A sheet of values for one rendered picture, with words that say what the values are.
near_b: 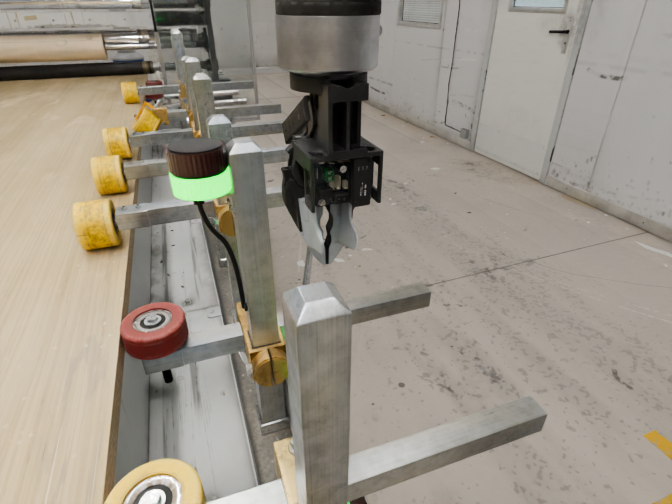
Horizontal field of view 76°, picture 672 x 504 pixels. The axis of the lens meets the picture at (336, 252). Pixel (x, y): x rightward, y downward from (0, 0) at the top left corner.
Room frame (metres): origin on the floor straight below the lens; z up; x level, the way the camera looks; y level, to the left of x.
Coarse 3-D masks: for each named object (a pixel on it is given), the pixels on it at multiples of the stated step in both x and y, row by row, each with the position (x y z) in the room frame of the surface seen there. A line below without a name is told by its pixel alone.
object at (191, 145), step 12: (180, 144) 0.43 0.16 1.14; (192, 144) 0.43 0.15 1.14; (204, 144) 0.43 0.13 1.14; (216, 144) 0.43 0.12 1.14; (228, 192) 0.43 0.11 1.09; (228, 204) 0.45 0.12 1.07; (204, 216) 0.43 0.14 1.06; (228, 252) 0.43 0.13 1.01; (240, 276) 0.44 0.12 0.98; (240, 288) 0.43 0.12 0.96
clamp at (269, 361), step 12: (240, 312) 0.50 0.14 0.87; (240, 324) 0.48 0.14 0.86; (252, 348) 0.42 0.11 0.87; (264, 348) 0.43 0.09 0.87; (276, 348) 0.43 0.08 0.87; (252, 360) 0.42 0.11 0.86; (264, 360) 0.40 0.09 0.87; (276, 360) 0.41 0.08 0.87; (252, 372) 0.40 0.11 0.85; (264, 372) 0.40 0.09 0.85; (276, 372) 0.41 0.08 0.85; (264, 384) 0.40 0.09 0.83; (276, 384) 0.41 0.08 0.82
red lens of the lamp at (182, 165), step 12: (168, 144) 0.44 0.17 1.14; (168, 156) 0.41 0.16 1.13; (180, 156) 0.40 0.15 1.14; (192, 156) 0.40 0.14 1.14; (204, 156) 0.41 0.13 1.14; (216, 156) 0.42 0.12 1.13; (168, 168) 0.42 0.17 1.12; (180, 168) 0.40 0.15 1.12; (192, 168) 0.40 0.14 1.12; (204, 168) 0.41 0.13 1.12; (216, 168) 0.41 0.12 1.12
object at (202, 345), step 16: (400, 288) 0.58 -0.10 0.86; (416, 288) 0.58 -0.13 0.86; (352, 304) 0.53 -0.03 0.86; (368, 304) 0.53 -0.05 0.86; (384, 304) 0.54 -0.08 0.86; (400, 304) 0.55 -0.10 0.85; (416, 304) 0.56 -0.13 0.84; (352, 320) 0.52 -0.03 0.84; (368, 320) 0.53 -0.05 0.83; (192, 336) 0.46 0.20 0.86; (208, 336) 0.46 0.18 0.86; (224, 336) 0.46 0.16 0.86; (240, 336) 0.46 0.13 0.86; (176, 352) 0.43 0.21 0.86; (192, 352) 0.44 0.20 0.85; (208, 352) 0.45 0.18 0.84; (224, 352) 0.45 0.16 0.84; (144, 368) 0.42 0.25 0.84; (160, 368) 0.42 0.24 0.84
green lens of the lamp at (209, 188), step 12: (228, 168) 0.44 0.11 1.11; (180, 180) 0.40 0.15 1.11; (192, 180) 0.40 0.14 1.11; (204, 180) 0.40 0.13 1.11; (216, 180) 0.41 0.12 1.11; (228, 180) 0.43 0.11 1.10; (180, 192) 0.41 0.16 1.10; (192, 192) 0.40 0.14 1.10; (204, 192) 0.40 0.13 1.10; (216, 192) 0.41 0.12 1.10
